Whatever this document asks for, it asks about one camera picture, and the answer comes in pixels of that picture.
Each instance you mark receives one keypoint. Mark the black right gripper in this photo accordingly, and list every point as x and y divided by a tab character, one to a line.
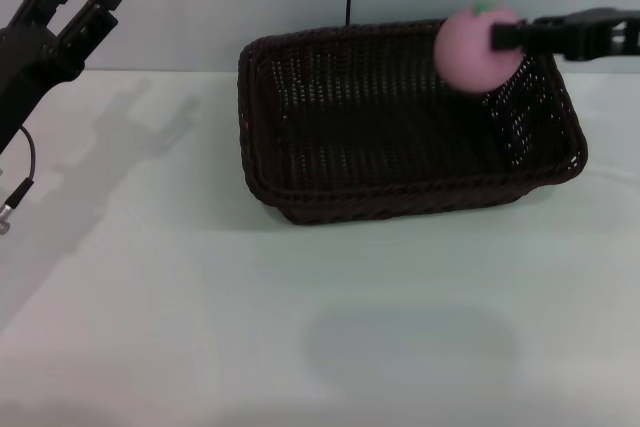
600	32

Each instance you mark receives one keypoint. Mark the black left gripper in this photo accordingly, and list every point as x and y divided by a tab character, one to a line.
30	62

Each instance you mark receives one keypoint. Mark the black woven wicker basket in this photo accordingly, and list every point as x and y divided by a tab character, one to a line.
375	147

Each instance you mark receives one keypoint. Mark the pink toy peach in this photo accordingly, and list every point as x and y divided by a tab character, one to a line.
465	57

